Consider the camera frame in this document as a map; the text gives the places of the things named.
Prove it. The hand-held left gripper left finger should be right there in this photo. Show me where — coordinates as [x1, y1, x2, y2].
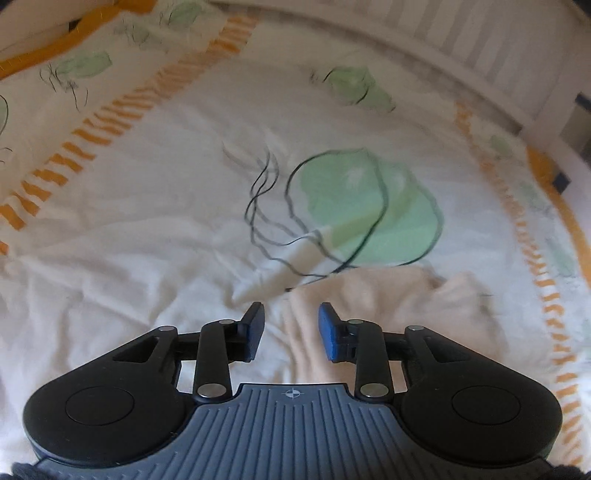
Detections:
[111, 302, 267, 400]

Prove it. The pale pink knit sweater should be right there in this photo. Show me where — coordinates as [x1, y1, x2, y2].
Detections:
[280, 267, 514, 388]

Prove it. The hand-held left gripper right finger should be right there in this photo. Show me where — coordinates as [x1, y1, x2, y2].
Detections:
[318, 302, 453, 400]

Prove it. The white printed duvet cover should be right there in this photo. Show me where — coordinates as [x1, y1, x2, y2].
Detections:
[0, 0, 591, 480]

